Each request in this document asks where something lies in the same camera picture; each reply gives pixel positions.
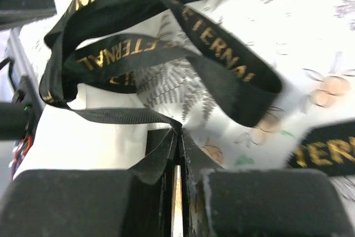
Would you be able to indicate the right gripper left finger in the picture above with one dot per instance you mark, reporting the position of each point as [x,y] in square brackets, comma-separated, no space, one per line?
[132,202]

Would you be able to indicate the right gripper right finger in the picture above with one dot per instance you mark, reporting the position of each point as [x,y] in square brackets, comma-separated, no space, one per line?
[284,202]

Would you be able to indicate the black ribbon with gold lettering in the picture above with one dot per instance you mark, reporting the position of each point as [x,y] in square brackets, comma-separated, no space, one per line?
[102,43]

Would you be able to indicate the white wrapping paper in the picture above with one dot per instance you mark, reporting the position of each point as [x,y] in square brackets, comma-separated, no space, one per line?
[64,140]

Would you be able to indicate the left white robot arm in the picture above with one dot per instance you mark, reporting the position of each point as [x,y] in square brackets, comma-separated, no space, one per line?
[21,106]

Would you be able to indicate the floral patterned table mat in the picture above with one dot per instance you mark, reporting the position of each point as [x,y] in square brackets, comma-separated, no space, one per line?
[310,43]

